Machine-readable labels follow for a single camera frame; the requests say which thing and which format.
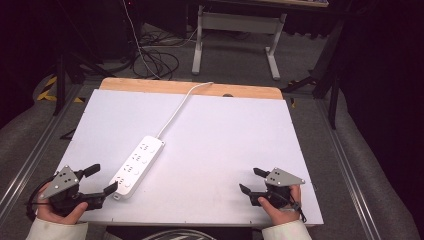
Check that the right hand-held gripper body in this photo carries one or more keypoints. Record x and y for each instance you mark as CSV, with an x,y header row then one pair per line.
x,y
279,188

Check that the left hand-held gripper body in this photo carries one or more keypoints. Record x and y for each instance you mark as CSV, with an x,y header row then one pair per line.
x,y
63,191

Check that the white power strip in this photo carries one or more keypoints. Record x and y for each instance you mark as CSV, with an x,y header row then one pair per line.
x,y
137,167

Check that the person's left hand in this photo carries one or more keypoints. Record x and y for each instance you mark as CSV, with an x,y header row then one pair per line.
x,y
61,213

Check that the person's right hand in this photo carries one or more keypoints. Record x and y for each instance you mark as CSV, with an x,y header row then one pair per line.
x,y
282,210

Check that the black tripod stand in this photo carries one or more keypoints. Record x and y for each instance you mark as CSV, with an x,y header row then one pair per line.
x,y
71,63

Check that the black metal stand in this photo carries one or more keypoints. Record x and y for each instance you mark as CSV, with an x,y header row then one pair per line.
x,y
328,73

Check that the aluminium floor rail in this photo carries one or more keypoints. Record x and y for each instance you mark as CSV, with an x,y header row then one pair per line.
x,y
31,160
346,173

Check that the white metal desk frame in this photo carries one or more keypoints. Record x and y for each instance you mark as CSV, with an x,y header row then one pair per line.
x,y
237,25

